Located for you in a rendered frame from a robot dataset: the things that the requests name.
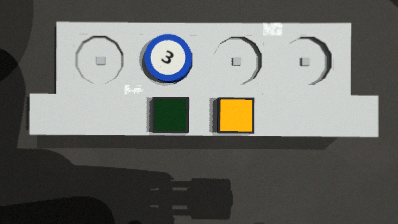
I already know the blue screw cap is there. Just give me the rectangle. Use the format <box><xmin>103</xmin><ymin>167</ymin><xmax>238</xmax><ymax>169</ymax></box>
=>
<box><xmin>144</xmin><ymin>34</ymin><xmax>192</xmax><ymax>83</ymax></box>

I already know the light grey tray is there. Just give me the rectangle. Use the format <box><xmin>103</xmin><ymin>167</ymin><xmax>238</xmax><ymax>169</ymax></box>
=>
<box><xmin>29</xmin><ymin>22</ymin><xmax>378</xmax><ymax>137</ymax></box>

